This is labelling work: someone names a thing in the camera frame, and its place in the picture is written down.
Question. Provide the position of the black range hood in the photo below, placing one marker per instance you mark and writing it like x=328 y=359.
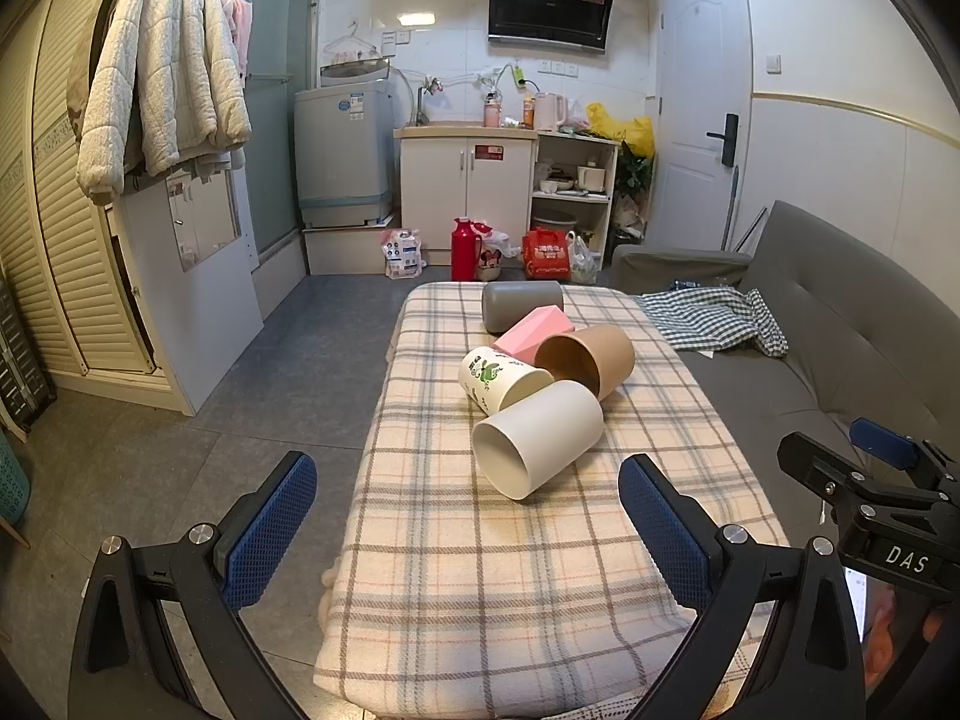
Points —
x=551 y=4

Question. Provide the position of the white light switch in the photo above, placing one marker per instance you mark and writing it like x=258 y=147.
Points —
x=772 y=64

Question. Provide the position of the yellow plastic bag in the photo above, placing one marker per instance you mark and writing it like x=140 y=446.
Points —
x=622 y=127

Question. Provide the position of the white open shelf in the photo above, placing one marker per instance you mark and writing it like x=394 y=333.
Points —
x=574 y=199

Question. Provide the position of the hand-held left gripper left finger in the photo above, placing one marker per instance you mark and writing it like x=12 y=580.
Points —
x=270 y=532

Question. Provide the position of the white basin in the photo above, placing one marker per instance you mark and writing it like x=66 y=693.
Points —
x=555 y=223

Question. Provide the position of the white door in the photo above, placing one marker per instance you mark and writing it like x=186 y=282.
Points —
x=701 y=90

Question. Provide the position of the metal faucet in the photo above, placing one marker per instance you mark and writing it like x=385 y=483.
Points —
x=426 y=97

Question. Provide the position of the grey washing machine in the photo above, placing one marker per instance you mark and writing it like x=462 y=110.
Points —
x=341 y=150

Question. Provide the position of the plain white cup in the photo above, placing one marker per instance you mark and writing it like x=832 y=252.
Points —
x=536 y=435

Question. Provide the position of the brown cup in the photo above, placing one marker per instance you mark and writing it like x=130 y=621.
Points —
x=592 y=360

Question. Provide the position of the green checked cloth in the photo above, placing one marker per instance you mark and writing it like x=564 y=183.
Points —
x=712 y=319

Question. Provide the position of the white cup with green print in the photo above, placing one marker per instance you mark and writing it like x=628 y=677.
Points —
x=499 y=382

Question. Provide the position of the louvred wardrobe doors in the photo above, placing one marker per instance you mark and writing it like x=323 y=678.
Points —
x=67 y=255

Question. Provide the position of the teal basket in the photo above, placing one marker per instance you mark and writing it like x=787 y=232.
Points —
x=11 y=484

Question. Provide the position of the pink bottle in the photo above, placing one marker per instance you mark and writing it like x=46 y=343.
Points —
x=492 y=111

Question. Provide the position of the orange bottle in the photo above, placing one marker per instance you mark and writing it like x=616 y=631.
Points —
x=528 y=112

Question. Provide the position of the pink towel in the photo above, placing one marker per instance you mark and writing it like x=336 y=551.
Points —
x=240 y=34

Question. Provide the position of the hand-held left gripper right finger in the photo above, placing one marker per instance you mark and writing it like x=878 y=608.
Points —
x=664 y=532

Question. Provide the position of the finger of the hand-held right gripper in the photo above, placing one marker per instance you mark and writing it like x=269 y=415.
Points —
x=885 y=441
x=821 y=465

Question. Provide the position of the plaid tablecloth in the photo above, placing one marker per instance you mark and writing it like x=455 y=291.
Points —
x=465 y=577

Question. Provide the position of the person's right hand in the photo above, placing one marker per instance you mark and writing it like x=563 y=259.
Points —
x=879 y=645

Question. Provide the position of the white plastic bag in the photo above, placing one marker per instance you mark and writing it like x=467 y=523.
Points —
x=583 y=261

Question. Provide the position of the red thermos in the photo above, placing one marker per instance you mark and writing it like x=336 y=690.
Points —
x=465 y=251

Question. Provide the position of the pink cup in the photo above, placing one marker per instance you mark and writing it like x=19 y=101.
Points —
x=529 y=334

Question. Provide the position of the white printed pouch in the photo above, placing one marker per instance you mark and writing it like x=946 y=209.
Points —
x=403 y=253

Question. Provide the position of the white washing machine platform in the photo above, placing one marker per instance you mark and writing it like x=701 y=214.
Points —
x=349 y=251

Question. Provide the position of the white puffer jacket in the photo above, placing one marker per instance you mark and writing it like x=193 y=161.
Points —
x=161 y=60

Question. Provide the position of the grey sofa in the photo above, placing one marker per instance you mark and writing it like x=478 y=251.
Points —
x=825 y=300

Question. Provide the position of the white sink cabinet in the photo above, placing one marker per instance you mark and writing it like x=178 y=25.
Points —
x=465 y=180

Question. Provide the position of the grey cup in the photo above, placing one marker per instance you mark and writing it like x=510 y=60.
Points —
x=517 y=304

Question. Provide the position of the red shopping bag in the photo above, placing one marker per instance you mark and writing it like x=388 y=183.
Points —
x=547 y=255

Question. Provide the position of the white cartoon print bag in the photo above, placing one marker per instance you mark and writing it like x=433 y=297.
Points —
x=495 y=247

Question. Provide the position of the white board panel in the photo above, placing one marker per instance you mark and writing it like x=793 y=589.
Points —
x=195 y=292

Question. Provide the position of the glass sliding door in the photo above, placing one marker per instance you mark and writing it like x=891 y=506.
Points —
x=281 y=105

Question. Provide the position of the white electric kettle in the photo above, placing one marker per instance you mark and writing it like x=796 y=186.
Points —
x=549 y=112

